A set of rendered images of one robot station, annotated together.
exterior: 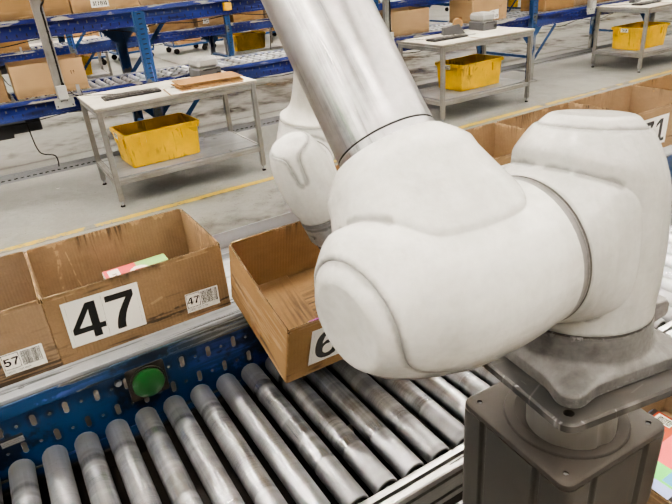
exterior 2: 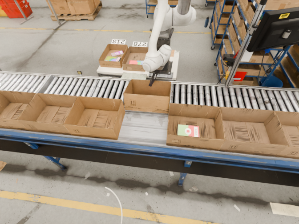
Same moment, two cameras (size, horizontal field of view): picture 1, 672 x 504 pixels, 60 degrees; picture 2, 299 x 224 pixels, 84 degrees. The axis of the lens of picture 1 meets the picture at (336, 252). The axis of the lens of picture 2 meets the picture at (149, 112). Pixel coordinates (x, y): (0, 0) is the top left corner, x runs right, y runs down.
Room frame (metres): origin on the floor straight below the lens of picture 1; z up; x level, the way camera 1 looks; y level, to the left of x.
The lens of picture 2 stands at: (1.98, 0.70, 2.07)
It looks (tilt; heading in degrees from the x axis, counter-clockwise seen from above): 52 degrees down; 221
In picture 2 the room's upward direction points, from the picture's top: 4 degrees counter-clockwise
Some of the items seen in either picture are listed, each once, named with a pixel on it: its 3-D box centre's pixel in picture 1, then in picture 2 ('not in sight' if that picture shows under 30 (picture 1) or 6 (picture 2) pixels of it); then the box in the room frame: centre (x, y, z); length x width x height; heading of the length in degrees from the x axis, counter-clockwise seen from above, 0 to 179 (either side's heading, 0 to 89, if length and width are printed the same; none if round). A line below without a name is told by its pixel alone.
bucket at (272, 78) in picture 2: not in sight; (266, 88); (-0.56, 0.95, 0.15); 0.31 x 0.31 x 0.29
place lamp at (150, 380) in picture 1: (149, 383); not in sight; (1.04, 0.44, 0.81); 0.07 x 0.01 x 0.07; 119
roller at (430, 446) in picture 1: (370, 392); not in sight; (1.04, -0.05, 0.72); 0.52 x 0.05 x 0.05; 29
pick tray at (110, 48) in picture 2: not in sight; (114, 55); (0.76, -0.89, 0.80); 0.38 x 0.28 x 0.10; 28
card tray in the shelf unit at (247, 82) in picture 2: not in sight; (238, 74); (-0.33, 0.51, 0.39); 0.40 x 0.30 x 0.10; 30
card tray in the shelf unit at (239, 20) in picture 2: not in sight; (248, 17); (-0.74, 0.27, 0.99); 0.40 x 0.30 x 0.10; 27
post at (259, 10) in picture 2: not in sight; (239, 56); (0.41, 0.51, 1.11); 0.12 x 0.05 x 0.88; 119
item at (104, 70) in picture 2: not in sight; (139, 61); (0.60, -0.59, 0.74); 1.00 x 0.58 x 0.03; 117
